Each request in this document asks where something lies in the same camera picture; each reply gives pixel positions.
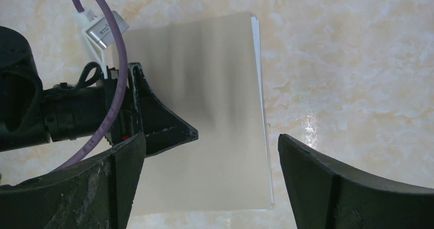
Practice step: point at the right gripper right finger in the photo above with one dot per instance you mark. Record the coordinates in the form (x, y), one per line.
(327, 193)

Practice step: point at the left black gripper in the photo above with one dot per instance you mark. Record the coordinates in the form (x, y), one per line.
(68, 115)

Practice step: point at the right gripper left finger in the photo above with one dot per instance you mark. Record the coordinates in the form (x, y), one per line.
(97, 192)

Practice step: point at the beige file folder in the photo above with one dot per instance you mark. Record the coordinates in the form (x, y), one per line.
(205, 72)

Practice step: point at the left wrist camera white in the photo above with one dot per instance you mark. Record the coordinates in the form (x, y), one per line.
(97, 36)

